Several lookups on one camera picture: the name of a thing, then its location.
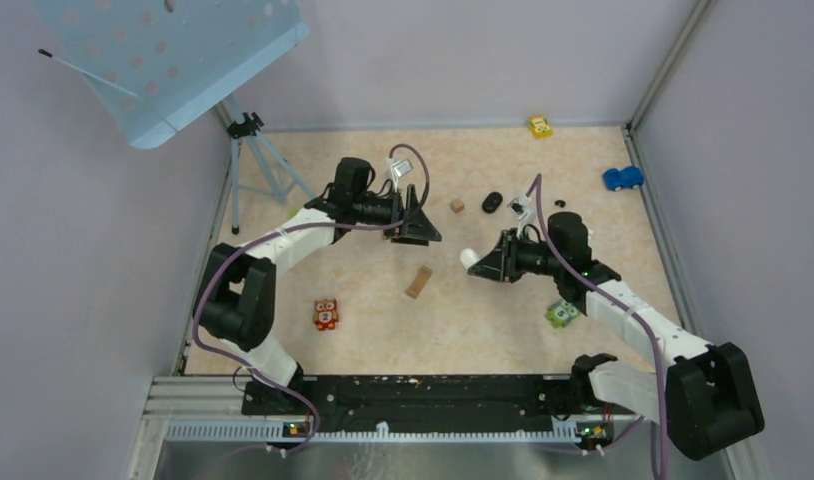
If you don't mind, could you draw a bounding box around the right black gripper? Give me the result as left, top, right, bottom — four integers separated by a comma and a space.
469, 227, 564, 283

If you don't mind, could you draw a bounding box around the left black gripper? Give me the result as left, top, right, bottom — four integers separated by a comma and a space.
352, 183, 440, 245

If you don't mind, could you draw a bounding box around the white earbud charging case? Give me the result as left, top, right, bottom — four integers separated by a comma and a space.
459, 248, 480, 269

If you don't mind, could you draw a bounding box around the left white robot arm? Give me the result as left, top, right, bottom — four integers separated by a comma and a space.
192, 157, 442, 414

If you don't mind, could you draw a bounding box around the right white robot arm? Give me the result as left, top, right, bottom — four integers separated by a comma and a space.
460, 212, 766, 460

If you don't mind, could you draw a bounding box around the black oval charging case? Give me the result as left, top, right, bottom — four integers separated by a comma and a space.
481, 191, 504, 214

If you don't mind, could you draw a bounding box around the wooden arch block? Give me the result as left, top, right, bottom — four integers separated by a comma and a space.
405, 265, 433, 299

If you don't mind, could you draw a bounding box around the small wooden cube far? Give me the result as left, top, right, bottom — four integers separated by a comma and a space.
450, 198, 465, 214

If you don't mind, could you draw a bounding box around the green owl number block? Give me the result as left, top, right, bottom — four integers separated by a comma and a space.
545, 300, 581, 328

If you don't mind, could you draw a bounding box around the red owl number block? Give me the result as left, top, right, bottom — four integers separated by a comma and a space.
313, 299, 339, 331

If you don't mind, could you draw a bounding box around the yellow toy car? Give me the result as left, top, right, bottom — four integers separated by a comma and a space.
528, 115, 553, 139

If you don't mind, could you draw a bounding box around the blue toy car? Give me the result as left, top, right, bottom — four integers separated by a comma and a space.
602, 166, 645, 191

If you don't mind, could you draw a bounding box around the light blue tripod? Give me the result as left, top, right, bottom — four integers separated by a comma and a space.
217, 94, 315, 235

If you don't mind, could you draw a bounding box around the light blue perforated stand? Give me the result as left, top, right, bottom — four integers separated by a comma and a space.
32, 0, 310, 149

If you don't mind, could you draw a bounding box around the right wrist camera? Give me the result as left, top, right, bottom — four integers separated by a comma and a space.
507, 196, 536, 228

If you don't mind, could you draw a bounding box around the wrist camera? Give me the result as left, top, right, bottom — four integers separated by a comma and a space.
386, 157, 413, 189
507, 196, 536, 228

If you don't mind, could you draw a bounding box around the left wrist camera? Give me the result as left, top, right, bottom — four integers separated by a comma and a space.
386, 157, 413, 189

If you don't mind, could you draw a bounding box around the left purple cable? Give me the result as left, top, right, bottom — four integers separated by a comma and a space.
191, 143, 431, 452

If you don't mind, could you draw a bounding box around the purple cable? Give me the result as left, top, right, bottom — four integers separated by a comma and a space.
526, 174, 670, 480
191, 143, 431, 452

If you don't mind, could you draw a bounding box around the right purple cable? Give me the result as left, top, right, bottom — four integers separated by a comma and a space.
526, 174, 670, 480

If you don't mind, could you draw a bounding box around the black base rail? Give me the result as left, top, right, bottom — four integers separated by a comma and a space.
241, 374, 583, 434

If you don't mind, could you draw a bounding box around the white slotted cable duct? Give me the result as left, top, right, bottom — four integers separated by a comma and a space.
165, 420, 580, 444

